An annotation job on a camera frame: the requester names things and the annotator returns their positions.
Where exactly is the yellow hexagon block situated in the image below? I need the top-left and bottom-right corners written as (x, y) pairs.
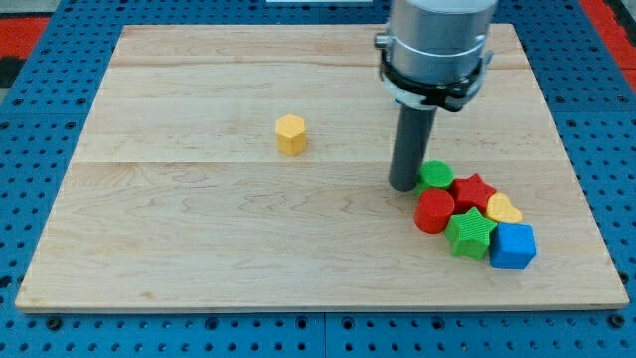
top-left (275, 114), bottom-right (307, 156)

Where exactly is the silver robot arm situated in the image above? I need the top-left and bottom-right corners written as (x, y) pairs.
top-left (374, 0), bottom-right (497, 112)

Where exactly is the light wooden board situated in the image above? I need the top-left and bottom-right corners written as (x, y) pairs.
top-left (15, 24), bottom-right (629, 313)

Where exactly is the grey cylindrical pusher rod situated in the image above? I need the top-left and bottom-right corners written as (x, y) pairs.
top-left (389, 104), bottom-right (436, 192)

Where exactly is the green cylinder block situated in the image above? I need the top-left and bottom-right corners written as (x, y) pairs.
top-left (414, 160), bottom-right (454, 196)

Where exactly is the red cylinder block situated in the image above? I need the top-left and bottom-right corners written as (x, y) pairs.
top-left (413, 188), bottom-right (455, 234)

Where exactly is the red star block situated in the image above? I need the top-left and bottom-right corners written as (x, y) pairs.
top-left (450, 173), bottom-right (497, 214)

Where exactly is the green star block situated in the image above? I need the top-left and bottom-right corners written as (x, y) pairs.
top-left (444, 207), bottom-right (498, 260)

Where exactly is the yellow heart block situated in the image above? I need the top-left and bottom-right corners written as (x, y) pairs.
top-left (485, 192), bottom-right (524, 223)

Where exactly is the blue cube block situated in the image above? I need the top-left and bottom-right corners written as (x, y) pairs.
top-left (489, 222), bottom-right (537, 269)

